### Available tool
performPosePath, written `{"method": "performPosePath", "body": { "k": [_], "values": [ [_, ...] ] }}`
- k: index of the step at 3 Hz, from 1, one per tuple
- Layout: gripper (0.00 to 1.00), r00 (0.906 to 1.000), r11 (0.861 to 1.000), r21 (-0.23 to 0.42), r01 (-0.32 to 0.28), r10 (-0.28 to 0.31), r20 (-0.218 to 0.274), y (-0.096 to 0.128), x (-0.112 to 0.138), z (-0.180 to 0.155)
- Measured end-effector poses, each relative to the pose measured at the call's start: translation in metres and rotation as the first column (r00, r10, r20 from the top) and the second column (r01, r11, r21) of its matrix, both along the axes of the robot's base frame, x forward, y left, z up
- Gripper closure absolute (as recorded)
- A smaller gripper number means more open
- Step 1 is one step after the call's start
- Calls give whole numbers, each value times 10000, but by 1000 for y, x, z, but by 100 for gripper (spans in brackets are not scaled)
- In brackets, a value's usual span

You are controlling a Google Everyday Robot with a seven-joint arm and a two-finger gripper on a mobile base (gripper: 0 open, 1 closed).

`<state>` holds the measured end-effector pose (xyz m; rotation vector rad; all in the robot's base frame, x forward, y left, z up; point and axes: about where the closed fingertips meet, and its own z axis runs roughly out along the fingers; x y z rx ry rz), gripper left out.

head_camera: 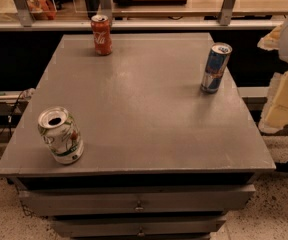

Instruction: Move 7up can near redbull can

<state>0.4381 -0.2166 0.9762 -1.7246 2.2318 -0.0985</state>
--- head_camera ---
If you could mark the orange plastic bag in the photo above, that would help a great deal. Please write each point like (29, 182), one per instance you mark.
(42, 6)

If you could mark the upper grey drawer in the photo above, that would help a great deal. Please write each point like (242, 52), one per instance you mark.
(137, 200)

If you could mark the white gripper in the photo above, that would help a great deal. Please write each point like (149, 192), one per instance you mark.
(275, 112)

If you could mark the red coca-cola can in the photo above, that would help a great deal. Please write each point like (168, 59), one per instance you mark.
(101, 34)

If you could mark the grey drawer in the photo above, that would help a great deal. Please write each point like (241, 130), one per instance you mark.
(137, 200)
(138, 226)

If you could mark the blue silver redbull can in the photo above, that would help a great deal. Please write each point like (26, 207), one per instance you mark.
(216, 64)

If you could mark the lower grey drawer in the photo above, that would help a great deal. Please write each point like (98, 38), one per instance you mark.
(138, 226)

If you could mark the white green 7up can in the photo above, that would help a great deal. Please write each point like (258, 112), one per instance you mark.
(61, 134)

